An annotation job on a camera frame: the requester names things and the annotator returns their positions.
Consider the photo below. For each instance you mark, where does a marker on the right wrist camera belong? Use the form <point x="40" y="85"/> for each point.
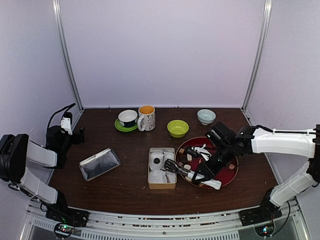
<point x="219" y="135"/>

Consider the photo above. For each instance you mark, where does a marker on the caramel square sweet chocolate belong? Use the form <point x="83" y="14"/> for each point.
<point x="231" y="167"/>

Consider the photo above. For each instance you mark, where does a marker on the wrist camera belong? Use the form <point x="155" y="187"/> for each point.
<point x="219" y="135"/>
<point x="66" y="123"/>

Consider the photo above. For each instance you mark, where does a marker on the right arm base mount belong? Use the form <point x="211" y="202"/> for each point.
<point x="262" y="220"/>

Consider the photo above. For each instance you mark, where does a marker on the front metal rail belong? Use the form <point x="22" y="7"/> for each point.
<point x="204" y="226"/>

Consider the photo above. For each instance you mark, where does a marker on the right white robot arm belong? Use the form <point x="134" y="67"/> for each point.
<point x="259" y="139"/>

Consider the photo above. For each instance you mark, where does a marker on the white and navy cup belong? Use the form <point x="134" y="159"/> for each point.
<point x="128" y="118"/>

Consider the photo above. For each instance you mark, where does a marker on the pale blue bowl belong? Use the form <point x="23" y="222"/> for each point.
<point x="206" y="116"/>

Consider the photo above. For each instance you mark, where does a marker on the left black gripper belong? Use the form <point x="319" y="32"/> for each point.
<point x="76" y="140"/>

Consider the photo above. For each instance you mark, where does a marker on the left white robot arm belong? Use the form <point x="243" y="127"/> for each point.
<point x="18" y="153"/>

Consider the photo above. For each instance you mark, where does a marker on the bear print tin lid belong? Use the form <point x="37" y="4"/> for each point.
<point x="99" y="164"/>

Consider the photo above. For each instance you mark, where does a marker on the left aluminium frame post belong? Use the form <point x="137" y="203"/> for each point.
<point x="65" y="53"/>

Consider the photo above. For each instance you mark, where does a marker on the white block chocolate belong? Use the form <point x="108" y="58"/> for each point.
<point x="189" y="158"/>

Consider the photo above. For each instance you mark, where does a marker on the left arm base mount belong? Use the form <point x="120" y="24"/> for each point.
<point x="67" y="222"/>

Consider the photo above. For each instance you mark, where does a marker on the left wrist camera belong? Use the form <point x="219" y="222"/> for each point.
<point x="66" y="123"/>

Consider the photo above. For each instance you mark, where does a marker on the aluminium frame post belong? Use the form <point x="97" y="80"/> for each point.
<point x="65" y="53"/>
<point x="263" y="35"/>

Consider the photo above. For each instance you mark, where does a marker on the patterned mug yellow inside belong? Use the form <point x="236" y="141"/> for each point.
<point x="146" y="118"/>

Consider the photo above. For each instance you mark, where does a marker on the right aluminium frame post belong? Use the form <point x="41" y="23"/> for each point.
<point x="263" y="35"/>

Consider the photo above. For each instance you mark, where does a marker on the dark swirl chocolate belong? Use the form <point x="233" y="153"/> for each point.
<point x="156" y="161"/>

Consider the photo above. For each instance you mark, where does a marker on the lime green bowl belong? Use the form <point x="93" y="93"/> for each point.
<point x="177" y="128"/>

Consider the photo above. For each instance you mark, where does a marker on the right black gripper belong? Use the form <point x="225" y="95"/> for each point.
<point x="208" y="172"/>

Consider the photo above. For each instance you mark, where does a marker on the beige tin box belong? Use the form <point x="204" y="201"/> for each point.
<point x="158" y="178"/>

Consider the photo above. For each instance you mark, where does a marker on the round red tray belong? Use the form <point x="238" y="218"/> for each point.
<point x="226" y="176"/>

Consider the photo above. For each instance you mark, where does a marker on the metal serving tongs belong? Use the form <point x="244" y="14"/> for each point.
<point x="177" y="168"/>

